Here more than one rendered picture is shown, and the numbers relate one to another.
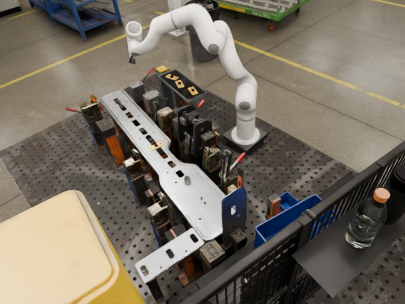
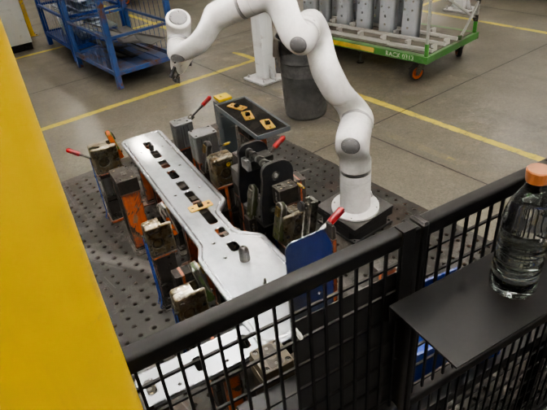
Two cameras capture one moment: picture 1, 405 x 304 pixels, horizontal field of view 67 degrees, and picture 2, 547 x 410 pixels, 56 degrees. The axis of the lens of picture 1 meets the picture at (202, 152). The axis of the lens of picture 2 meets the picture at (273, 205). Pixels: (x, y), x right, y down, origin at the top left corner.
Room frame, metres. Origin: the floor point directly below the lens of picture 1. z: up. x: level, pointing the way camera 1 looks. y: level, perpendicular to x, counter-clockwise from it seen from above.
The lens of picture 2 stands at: (-0.17, -0.08, 1.98)
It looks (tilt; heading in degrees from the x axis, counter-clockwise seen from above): 34 degrees down; 4
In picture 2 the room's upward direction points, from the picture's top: 6 degrees counter-clockwise
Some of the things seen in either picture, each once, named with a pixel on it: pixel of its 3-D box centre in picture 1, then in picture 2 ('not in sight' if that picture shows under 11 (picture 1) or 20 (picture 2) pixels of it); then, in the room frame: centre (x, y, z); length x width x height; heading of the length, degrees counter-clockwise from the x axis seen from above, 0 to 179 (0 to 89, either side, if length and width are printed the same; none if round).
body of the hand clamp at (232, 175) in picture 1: (229, 197); not in sight; (0.98, -0.12, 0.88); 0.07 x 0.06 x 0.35; 120
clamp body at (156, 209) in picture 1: (163, 227); (196, 333); (0.84, 0.23, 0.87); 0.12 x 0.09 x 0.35; 120
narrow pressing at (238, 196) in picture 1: (234, 218); (311, 295); (0.66, -0.09, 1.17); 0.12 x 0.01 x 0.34; 120
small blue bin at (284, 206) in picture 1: (286, 205); not in sight; (0.97, -0.44, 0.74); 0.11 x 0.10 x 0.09; 30
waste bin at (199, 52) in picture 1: (202, 31); (304, 74); (4.26, -0.19, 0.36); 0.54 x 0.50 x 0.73; 128
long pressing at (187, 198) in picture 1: (153, 145); (196, 205); (1.31, 0.28, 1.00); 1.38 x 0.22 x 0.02; 30
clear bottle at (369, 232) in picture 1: (368, 218); (524, 232); (0.39, -0.38, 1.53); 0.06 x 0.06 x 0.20
